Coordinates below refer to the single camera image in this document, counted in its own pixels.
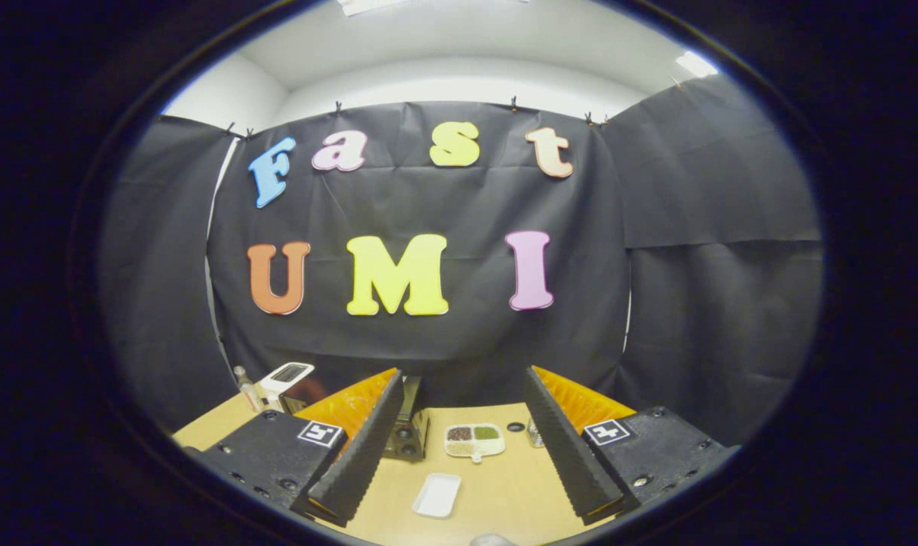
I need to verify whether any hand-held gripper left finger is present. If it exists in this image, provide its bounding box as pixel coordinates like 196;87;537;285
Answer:
193;368;406;528

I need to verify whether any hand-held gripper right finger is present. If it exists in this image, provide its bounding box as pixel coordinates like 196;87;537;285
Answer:
523;366;740;526

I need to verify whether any black toaster oven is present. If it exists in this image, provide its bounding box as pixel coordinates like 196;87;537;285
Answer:
260;362;431;462

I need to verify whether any white rectangular tray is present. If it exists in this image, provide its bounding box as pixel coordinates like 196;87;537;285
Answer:
412;473;462;519

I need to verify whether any white divided plate with beans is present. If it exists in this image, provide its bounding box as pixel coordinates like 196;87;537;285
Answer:
443;423;506;464

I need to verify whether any clear plastic bottle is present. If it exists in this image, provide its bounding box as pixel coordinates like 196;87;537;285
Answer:
233;366;263;413

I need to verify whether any ceiling light panel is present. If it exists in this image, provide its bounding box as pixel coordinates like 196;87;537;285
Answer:
675;50;721;78

